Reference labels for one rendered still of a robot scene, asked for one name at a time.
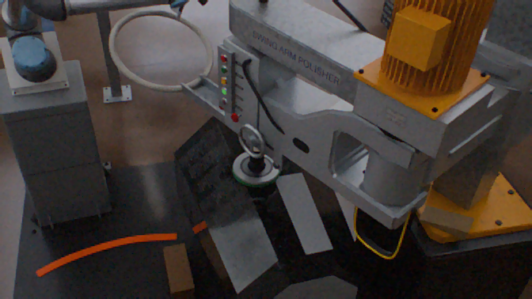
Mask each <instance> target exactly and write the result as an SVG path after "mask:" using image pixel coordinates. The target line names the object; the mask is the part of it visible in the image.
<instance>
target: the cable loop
mask: <svg viewBox="0 0 532 299"><path fill-rule="evenodd" d="M362 212H363V210H361V209H360V208H358V207H357V206H355V210H354V215H353V229H354V230H355V234H356V236H357V237H358V238H359V239H360V240H361V242H362V243H363V244H365V245H366V246H367V247H368V248H369V249H371V250H372V252H375V253H376V254H378V255H380V256H381V257H382V258H385V259H387V260H396V259H398V258H399V256H400V255H401V253H402V252H403V250H404V248H405V245H406V243H407V241H408V238H409V233H410V230H411V228H412V223H413V220H414V217H415V215H416V208H415V207H414V208H413V209H412V210H411V212H410V211H409V212H408V217H407V219H406V220H405V221H404V223H403V227H402V230H401V234H400V237H399V240H398V242H397V246H396V248H395V249H394V250H393V251H392V252H388V251H386V250H383V248H381V247H379V246H378V245H377V244H375V243H373V242H372V241H371V239H369V238H368V237H367V236H366V235H364V233H363V231H362V229H361V218H362Z"/></svg>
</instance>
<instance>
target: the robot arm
mask: <svg viewBox="0 0 532 299"><path fill-rule="evenodd" d="M189 1H190V0H0V18H1V20H2V25H3V28H4V30H6V36H7V40H8V42H9V44H10V47H11V50H12V57H13V65H14V66H15V69H16V71H17V73H18V74H19V76H21V77H22V78H24V79H25V80H28V81H29V82H33V83H41V82H44V81H48V80H49V79H51V77H52V76H53V74H55V72H56V70H57V61H55V56H54V55H53V53H52V52H51V51H49V49H48V48H47V45H46V43H45V40H44V37H43V34H42V31H41V28H40V26H39V22H38V20H39V17H42V18H44V19H47V20H51V21H55V22H59V21H66V20H67V18H68V17H69V16H74V15H80V14H86V13H99V12H101V13H105V12H111V11H117V10H124V9H136V8H143V7H148V6H161V5H170V9H171V10H172V11H173V12H174V13H175V14H176V15H177V16H176V21H178V20H179V19H180V18H181V14H182V12H183V9H184V5H185V4H186V3H188V2H189Z"/></svg>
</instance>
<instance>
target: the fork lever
mask: <svg viewBox="0 0 532 299"><path fill-rule="evenodd" d="M199 77H200V78H201V80H202V83H201V84H200V85H198V86H196V87H195V88H194V89H190V88H189V87H187V86H186V85H185V84H184V83H181V86H182V88H183V90H184V91H183V92H182V93H184V94H185V96H187V97H188V98H189V99H192V100H194V101H195V102H196V103H197V104H198V105H200V106H201V107H202V108H204V109H205V110H206V111H208V112H209V113H211V114H212V115H213V116H214V117H215V118H218V119H219V121H221V122H222V123H224V124H225V110H221V109H220V108H219V86H218V85H216V84H215V83H214V82H212V81H210V79H209V78H207V77H205V76H203V75H202V74H200V75H199ZM225 125H226V124H225ZM265 145H266V151H265V155H266V156H268V157H269V158H271V159H272V160H273V151H274V149H273V148H272V147H270V146H269V145H268V144H266V143H265ZM255 147H256V148H257V149H258V150H259V151H261V145H260V144H259V145H257V146H255ZM289 160H290V159H288V158H287V157H284V161H283V168H284V169H285V170H288V168H289ZM272 167H273V168H275V169H279V163H278V162H277V161H273V162H272Z"/></svg>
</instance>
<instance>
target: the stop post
mask: <svg viewBox="0 0 532 299"><path fill-rule="evenodd" d="M97 23H98V28H99V32H100V33H101V42H102V47H103V52H104V56H105V62H106V67H107V72H108V82H110V87H104V104H112V103H121V102H129V101H131V86H130V85H122V84H121V79H120V74H119V70H118V67H117V66H116V64H115V63H114V61H113V59H112V57H111V55H110V51H109V37H110V34H111V31H112V24H111V18H109V13H108V12H105V13H101V12H99V13H97Z"/></svg>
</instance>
